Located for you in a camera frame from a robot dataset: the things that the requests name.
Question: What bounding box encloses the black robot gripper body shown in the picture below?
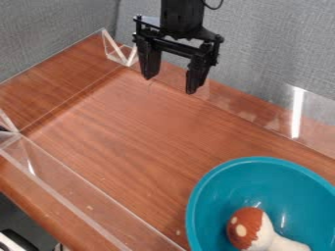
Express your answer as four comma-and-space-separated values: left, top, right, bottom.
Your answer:
134, 15, 224, 65

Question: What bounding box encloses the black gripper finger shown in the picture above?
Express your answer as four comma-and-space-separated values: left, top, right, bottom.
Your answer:
136, 37, 163, 79
186, 55, 211, 94

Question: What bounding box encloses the red and white toy mushroom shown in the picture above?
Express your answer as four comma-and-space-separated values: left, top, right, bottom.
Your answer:
227, 207, 311, 251

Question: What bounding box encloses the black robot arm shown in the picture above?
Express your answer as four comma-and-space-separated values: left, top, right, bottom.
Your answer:
134, 0, 224, 94

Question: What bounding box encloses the teal blue plastic bowl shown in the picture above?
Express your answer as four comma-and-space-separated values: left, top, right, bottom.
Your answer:
186, 157, 335, 251

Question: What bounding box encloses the clear acrylic front barrier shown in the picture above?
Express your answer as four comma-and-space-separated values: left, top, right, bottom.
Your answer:
0, 109, 186, 251

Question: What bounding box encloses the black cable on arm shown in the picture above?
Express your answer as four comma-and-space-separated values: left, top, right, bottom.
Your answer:
200, 0, 226, 11

